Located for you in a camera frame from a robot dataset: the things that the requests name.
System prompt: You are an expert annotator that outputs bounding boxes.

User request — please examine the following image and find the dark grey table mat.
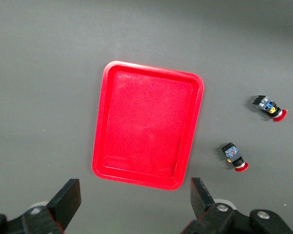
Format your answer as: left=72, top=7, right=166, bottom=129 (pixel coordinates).
left=0, top=0, right=293, bottom=234

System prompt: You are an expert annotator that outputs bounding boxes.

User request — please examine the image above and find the red plastic tray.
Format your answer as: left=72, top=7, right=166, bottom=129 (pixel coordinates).
left=91, top=60, right=205, bottom=191

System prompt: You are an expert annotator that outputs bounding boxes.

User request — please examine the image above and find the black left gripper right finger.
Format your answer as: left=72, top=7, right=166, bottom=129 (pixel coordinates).
left=180, top=177, right=293, bottom=234

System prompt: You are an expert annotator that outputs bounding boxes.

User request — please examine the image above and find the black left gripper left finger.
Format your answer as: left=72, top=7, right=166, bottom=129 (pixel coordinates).
left=0, top=178, right=82, bottom=234

